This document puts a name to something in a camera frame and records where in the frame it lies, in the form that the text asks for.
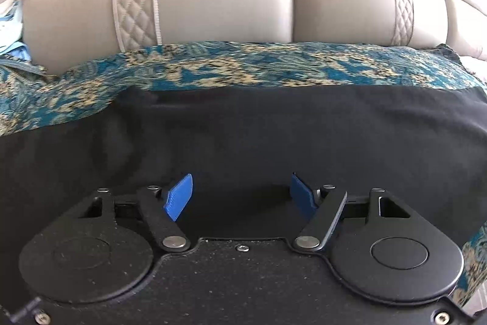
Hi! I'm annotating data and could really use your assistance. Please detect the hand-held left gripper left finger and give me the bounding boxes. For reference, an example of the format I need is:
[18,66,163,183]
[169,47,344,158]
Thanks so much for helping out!
[78,173,194,254]

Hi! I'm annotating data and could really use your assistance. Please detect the light blue cloth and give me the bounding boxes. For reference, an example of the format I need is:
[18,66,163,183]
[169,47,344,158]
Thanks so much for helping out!
[0,0,43,76]

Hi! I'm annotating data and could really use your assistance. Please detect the black pants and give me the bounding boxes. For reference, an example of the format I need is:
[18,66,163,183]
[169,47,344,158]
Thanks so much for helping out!
[0,85,487,253]

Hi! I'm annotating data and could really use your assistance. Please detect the blue paisley blanket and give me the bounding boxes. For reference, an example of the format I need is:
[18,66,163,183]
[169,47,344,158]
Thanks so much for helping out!
[0,39,487,312]

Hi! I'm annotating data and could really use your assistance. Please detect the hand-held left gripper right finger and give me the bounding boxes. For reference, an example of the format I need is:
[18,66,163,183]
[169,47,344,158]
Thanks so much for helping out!
[290,172,422,254]

